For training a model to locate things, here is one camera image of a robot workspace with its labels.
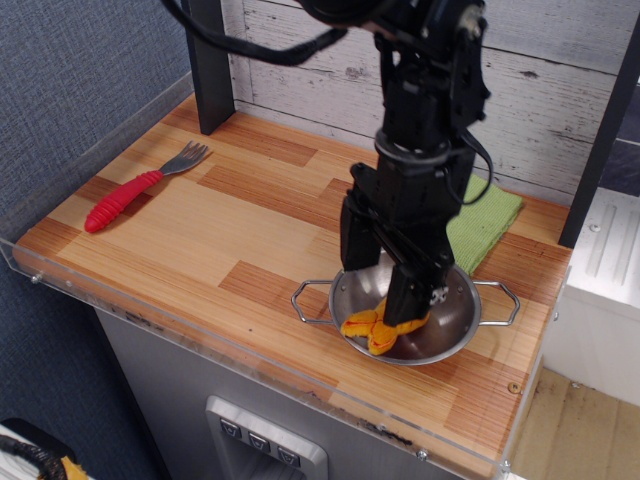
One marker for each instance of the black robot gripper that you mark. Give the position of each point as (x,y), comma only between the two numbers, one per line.
(402,207)

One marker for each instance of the orange plush toy fish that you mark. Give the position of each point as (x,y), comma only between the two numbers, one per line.
(380,337)

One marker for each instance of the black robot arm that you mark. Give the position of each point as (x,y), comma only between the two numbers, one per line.
(433,90)

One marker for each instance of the green folded towel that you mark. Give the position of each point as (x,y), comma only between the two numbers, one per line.
(479,226)

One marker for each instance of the white toy sink unit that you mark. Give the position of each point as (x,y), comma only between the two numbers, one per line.
(593,335)

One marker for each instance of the grey toy fridge cabinet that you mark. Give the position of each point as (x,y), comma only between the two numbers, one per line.
(215,418)

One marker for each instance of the clear acrylic table guard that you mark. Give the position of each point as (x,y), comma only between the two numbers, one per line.
(215,255)

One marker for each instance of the yellow object bottom left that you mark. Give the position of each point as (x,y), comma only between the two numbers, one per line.
(73,471)

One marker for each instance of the stainless steel two-handled bowl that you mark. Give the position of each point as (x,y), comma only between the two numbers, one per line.
(450,327)

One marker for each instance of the black vertical post left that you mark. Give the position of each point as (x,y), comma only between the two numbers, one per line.
(210,67)

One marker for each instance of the black vertical post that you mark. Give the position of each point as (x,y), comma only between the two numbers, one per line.
(612,119)
(210,67)

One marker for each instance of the fork with red handle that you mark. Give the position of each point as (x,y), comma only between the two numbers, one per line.
(113,204)

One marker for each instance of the black vertical post right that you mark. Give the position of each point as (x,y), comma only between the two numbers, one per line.
(612,119)

